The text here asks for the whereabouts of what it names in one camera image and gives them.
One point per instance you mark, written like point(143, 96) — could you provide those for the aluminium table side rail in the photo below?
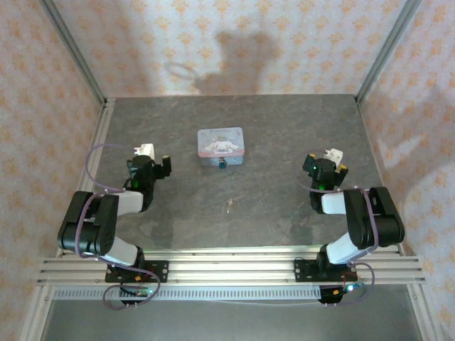
point(90, 156)
point(373, 149)

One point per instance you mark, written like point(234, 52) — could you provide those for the aluminium frame post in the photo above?
point(385, 53)
point(76, 53)

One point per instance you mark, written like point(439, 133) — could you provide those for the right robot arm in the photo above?
point(359, 216)

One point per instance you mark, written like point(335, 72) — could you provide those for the small blue padlock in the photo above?
point(223, 163)

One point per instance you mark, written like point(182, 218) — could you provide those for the aluminium mounting rail beam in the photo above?
point(231, 268)

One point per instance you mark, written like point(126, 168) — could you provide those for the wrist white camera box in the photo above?
point(147, 151)
point(335, 155)

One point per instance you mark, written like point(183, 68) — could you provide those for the small metal key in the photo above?
point(230, 204)

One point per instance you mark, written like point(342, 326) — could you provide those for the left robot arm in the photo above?
point(106, 241)

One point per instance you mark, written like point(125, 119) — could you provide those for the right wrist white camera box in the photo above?
point(335, 155)

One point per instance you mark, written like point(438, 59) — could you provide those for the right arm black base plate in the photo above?
point(302, 271)

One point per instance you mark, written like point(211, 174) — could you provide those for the cartoon print tin box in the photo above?
point(220, 144)

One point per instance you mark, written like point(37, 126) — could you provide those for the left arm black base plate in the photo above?
point(160, 271)

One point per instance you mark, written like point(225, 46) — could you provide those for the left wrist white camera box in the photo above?
point(147, 151)

